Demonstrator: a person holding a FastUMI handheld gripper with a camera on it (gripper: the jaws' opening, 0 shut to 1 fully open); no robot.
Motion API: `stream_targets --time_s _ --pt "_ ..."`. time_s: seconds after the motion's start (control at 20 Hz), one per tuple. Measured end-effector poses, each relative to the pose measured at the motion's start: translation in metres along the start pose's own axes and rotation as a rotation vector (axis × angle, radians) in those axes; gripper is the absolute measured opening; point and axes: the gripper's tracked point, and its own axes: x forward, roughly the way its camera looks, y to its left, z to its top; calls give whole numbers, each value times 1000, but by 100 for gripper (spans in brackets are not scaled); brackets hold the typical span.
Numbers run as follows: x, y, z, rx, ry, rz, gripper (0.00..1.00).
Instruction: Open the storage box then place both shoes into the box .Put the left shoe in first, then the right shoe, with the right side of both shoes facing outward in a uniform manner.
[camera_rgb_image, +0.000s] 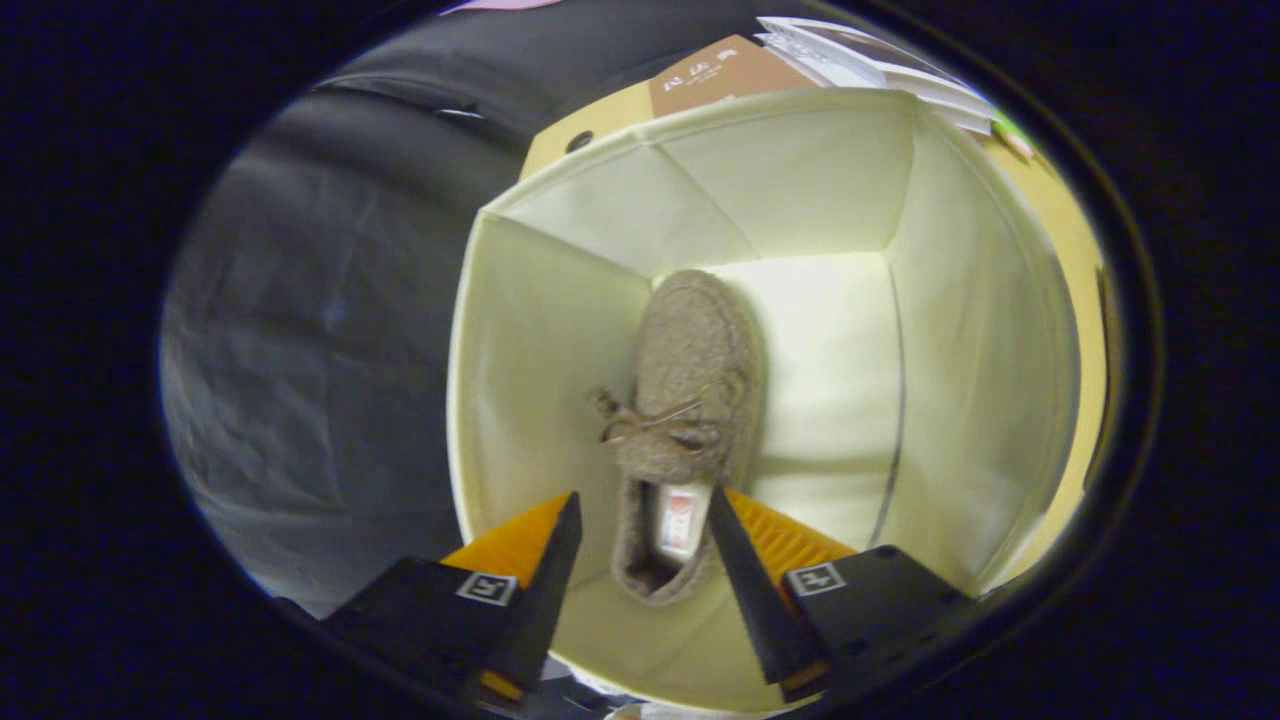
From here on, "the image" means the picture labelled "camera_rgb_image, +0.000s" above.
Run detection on green and pink plush toy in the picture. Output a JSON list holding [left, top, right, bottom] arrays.
[[995, 112, 1038, 163]]

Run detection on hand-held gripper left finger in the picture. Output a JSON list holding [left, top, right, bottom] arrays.
[[322, 491, 584, 706]]

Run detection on white patterned cover book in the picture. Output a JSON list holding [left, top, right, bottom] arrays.
[[765, 35, 996, 136]]

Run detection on brown cover book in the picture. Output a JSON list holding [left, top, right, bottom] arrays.
[[648, 34, 816, 119]]

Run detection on black backdrop cloth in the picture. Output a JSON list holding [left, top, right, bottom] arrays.
[[160, 0, 781, 616]]

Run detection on brown fuzzy slipper shoe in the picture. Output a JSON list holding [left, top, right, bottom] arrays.
[[590, 268, 766, 606]]

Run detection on foldable fabric storage box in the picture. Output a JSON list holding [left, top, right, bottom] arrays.
[[447, 87, 1086, 713]]

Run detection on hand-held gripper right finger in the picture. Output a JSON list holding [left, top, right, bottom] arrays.
[[707, 485, 976, 703]]

